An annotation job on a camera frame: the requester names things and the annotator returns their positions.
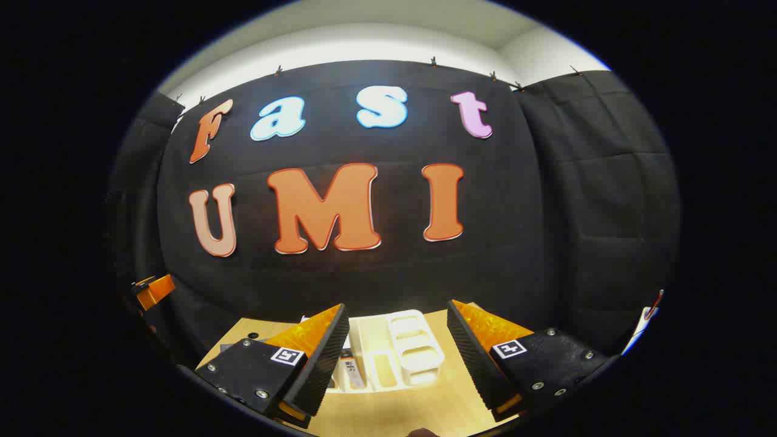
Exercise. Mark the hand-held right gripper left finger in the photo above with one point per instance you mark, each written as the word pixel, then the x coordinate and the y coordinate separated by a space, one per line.
pixel 325 364

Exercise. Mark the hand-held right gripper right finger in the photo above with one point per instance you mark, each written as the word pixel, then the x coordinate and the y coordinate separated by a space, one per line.
pixel 476 370

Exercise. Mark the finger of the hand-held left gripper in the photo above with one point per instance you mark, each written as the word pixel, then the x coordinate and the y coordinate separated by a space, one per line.
pixel 155 290

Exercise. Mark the white bookshelf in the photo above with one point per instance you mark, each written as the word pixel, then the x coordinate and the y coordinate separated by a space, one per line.
pixel 413 340

